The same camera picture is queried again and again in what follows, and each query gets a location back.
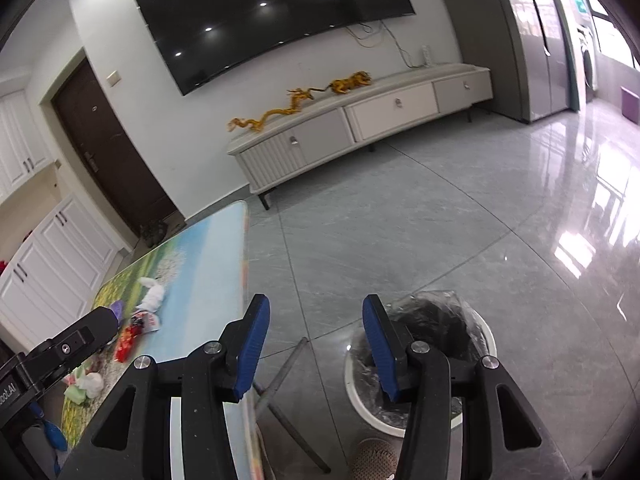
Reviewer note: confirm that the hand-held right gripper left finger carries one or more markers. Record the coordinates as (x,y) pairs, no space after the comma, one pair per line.
(252,345)

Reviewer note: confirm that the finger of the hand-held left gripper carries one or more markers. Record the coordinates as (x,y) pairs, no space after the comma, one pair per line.
(75,340)

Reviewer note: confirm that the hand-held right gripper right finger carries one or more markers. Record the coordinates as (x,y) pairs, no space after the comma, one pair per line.
(377,345)

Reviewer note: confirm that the clear plastic wrapper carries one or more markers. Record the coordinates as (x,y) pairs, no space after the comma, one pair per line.
(94,384)

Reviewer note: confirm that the green wrapper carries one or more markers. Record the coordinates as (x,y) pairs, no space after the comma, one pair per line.
(75,389)

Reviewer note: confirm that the red snack packet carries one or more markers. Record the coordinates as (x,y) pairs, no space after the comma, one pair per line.
(126,345)

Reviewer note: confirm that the white bin with black bag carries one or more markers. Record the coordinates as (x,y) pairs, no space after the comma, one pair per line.
(440,320)

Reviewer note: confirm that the red white snack wrapper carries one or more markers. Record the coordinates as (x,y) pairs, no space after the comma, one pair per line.
(146,321)

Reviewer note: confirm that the white tissue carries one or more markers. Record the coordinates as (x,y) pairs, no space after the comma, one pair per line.
(152,297)

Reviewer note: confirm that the purple plastic wrapper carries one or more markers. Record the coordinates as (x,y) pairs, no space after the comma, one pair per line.
(118,311)

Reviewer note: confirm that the blue plastic item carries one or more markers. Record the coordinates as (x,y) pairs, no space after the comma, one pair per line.
(52,432)

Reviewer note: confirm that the white built-in cabinet unit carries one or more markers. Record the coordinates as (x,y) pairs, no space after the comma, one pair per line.
(55,255)

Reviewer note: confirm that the landscape print table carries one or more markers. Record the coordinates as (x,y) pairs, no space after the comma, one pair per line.
(200,270)

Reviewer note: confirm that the brown knit slipper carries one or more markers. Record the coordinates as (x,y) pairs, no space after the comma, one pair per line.
(372,462)

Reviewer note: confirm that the pair of dark shoes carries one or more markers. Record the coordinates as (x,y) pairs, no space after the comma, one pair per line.
(152,232)

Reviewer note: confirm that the dark brown door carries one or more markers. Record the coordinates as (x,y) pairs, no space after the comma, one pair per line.
(110,150)

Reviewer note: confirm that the white television cabinet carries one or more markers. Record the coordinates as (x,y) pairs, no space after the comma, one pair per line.
(320,135)

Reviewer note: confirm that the golden dragon figurine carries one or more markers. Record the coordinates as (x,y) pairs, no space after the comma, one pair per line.
(280,110)

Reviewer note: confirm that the golden tiger figurine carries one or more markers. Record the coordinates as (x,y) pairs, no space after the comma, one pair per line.
(350,82)

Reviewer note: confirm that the white power strip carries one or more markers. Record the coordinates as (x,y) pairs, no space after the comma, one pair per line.
(426,56)

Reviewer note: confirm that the grey refrigerator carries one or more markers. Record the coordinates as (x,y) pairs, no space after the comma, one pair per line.
(540,60)

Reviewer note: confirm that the purple stool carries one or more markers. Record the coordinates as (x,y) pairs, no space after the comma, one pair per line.
(630,105)

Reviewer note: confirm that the white washing machine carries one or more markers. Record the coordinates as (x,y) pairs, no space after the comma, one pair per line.
(587,65)

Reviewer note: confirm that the beige light switch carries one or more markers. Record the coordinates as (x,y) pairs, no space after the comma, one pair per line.
(114,77)

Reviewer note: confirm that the black wall television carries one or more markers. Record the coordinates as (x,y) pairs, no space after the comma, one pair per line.
(260,15)

